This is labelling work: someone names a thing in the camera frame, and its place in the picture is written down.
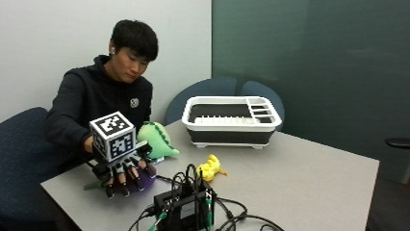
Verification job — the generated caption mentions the purple eggplant soft toy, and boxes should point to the purple eggplant soft toy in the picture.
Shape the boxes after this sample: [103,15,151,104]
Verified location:
[83,171,157,194]

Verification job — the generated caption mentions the black electronics box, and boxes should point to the black electronics box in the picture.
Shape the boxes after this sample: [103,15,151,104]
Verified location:
[152,182,219,231]

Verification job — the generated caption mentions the green cable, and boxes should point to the green cable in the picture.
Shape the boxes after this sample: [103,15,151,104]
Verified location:
[147,211,169,231]

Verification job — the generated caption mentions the blue speckled chair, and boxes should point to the blue speckled chair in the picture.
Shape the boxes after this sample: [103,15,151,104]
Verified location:
[0,106,72,231]

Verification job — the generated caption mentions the black looped cables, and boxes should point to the black looped cables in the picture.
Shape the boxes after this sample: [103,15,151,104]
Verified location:
[169,163,208,201]

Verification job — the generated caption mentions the white and black dish rack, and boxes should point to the white and black dish rack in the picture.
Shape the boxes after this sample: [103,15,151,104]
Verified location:
[181,95,284,150]

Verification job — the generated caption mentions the green dinosaur soft toy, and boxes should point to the green dinosaur soft toy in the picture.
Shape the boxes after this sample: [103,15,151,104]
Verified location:
[136,120,181,164]

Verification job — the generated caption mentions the thin black glove cable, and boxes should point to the thin black glove cable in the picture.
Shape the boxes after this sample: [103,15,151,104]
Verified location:
[153,173,177,183]

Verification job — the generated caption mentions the yellow soft toy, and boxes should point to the yellow soft toy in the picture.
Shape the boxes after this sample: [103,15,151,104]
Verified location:
[196,154,229,183]

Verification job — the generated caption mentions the black chair armrest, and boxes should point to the black chair armrest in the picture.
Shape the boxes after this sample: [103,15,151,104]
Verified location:
[385,137,410,149]

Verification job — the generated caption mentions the white marker cube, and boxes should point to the white marker cube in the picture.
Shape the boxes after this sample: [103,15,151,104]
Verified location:
[88,111,139,164]

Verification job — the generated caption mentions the the person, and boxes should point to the the person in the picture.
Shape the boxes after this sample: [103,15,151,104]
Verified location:
[44,18,160,174]

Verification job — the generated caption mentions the blue round-backed chair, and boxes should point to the blue round-backed chair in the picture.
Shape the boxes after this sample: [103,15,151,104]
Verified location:
[239,80,286,133]
[163,76,239,126]

